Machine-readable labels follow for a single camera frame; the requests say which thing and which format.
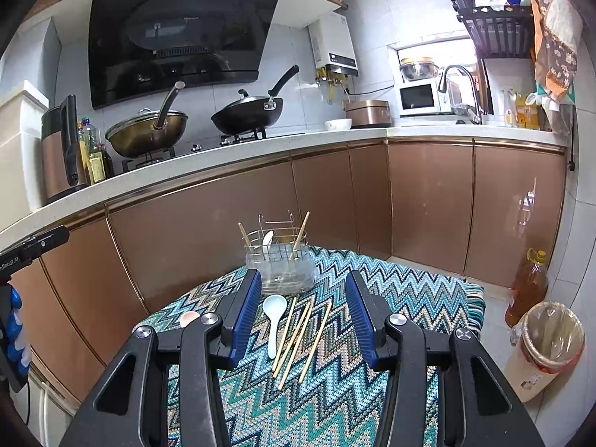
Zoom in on black range hood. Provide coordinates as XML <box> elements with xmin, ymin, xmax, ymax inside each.
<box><xmin>88</xmin><ymin>0</ymin><xmax>287</xmax><ymax>110</ymax></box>

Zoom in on clear cooking oil bottle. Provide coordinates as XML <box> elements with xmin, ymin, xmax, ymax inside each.
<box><xmin>78</xmin><ymin>117</ymin><xmax>105</xmax><ymax>184</ymax></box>

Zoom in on black gas stove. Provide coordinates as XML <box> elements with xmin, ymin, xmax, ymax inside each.
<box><xmin>121</xmin><ymin>128</ymin><xmax>317</xmax><ymax>173</ymax></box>

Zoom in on copper electric kettle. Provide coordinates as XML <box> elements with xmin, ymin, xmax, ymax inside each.
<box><xmin>41</xmin><ymin>94</ymin><xmax>89</xmax><ymax>206</ymax></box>

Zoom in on zigzag woven table cloth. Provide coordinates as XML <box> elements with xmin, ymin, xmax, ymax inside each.
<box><xmin>131</xmin><ymin>246</ymin><xmax>486</xmax><ymax>447</ymax></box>

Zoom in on bin with plastic liner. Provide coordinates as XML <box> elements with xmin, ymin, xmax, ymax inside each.
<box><xmin>502</xmin><ymin>300</ymin><xmax>586</xmax><ymax>403</ymax></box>

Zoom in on large amber oil bottle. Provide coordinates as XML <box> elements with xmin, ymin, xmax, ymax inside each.
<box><xmin>505</xmin><ymin>248</ymin><xmax>550</xmax><ymax>329</ymax></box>

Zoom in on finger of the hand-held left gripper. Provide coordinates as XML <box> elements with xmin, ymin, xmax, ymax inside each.
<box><xmin>0</xmin><ymin>225</ymin><xmax>70</xmax><ymax>285</ymax></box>

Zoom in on clear plastic bottle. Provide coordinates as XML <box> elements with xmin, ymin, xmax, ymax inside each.
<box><xmin>503</xmin><ymin>88</ymin><xmax>519</xmax><ymax>127</ymax></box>

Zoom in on clear utensil holder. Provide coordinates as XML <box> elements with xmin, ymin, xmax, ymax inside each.
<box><xmin>240</xmin><ymin>213</ymin><xmax>321</xmax><ymax>294</ymax></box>

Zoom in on dark sauce bottle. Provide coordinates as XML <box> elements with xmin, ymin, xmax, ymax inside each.
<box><xmin>95</xmin><ymin>142</ymin><xmax>114</xmax><ymax>181</ymax></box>

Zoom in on person's left hand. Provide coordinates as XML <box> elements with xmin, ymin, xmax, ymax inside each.
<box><xmin>8</xmin><ymin>288</ymin><xmax>32</xmax><ymax>371</ymax></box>

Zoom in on stacked steel bowls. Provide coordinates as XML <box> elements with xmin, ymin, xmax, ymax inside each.
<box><xmin>399</xmin><ymin>57</ymin><xmax>441</xmax><ymax>81</ymax></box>

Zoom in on white water heater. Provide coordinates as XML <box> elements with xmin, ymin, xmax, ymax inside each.
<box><xmin>308</xmin><ymin>12</ymin><xmax>360</xmax><ymax>77</ymax></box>

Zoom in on chrome kitchen faucet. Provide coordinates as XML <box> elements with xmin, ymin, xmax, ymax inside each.
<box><xmin>438</xmin><ymin>65</ymin><xmax>485</xmax><ymax>126</ymax></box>

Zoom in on row of bamboo chopsticks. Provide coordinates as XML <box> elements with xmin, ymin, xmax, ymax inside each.
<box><xmin>271</xmin><ymin>297</ymin><xmax>333</xmax><ymax>391</ymax></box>

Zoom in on bronze wok with glass lid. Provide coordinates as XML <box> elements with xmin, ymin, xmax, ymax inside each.
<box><xmin>105</xmin><ymin>81</ymin><xmax>189</xmax><ymax>159</ymax></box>

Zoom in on floral patchwork apron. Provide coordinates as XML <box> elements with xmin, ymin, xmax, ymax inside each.
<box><xmin>524</xmin><ymin>0</ymin><xmax>585</xmax><ymax>103</ymax></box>

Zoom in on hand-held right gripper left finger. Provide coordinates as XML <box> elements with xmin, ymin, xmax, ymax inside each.
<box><xmin>58</xmin><ymin>269</ymin><xmax>264</xmax><ymax>447</ymax></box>

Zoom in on white microwave oven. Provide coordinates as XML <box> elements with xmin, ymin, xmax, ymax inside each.
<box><xmin>397</xmin><ymin>79</ymin><xmax>453</xmax><ymax>117</ymax></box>

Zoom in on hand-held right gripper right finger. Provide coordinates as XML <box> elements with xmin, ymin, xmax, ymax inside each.
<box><xmin>345</xmin><ymin>270</ymin><xmax>545</xmax><ymax>447</ymax></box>

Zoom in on black wok with lid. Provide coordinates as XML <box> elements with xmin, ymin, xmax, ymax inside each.
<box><xmin>210</xmin><ymin>65</ymin><xmax>300</xmax><ymax>136</ymax></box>

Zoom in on light blue ceramic spoon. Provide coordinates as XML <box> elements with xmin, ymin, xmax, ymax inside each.
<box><xmin>262</xmin><ymin>294</ymin><xmax>287</xmax><ymax>359</ymax></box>

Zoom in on black dish rack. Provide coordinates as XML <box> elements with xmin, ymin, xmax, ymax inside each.
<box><xmin>435</xmin><ymin>0</ymin><xmax>535</xmax><ymax>59</ymax></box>

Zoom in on copper rice cooker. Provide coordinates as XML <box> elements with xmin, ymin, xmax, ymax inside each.
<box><xmin>345</xmin><ymin>99</ymin><xmax>393</xmax><ymax>129</ymax></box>

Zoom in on white tall appliance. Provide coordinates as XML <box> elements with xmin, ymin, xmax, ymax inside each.
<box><xmin>0</xmin><ymin>19</ymin><xmax>63</xmax><ymax>231</ymax></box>

